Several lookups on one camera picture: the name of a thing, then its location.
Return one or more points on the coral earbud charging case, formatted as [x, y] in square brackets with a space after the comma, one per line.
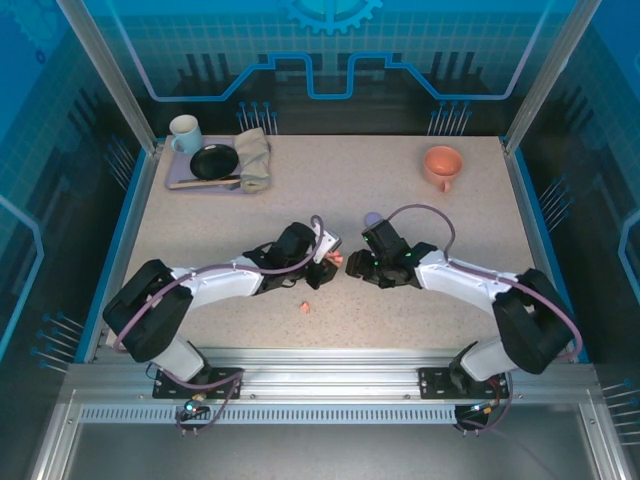
[336, 258]

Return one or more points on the lavender earbud charging case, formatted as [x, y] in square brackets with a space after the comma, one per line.
[372, 218]

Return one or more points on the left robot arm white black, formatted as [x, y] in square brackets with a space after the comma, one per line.
[220, 285]

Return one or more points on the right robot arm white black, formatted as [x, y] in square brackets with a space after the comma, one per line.
[465, 280]

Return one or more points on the small orange earbud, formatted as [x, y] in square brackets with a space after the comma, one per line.
[305, 308]

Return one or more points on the grey folded cloth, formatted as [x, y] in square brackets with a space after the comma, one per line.
[252, 155]

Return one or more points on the orange cup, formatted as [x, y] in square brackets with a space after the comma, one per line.
[442, 174]

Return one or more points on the black round plate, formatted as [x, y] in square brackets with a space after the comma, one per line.
[215, 162]

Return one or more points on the lavender serving tray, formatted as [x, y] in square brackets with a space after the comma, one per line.
[180, 165]

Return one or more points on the light blue mug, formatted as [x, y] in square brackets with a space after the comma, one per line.
[192, 142]

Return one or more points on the small green-lit adapter board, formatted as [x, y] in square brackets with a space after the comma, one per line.
[192, 407]
[482, 409]

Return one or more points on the aluminium front rail beam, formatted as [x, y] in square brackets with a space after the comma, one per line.
[325, 370]

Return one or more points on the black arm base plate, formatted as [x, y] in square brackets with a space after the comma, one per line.
[162, 387]
[432, 382]

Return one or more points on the aluminium table side rail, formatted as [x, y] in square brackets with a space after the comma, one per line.
[126, 250]
[529, 225]

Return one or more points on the aluminium frame post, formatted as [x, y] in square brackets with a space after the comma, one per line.
[115, 75]
[542, 75]

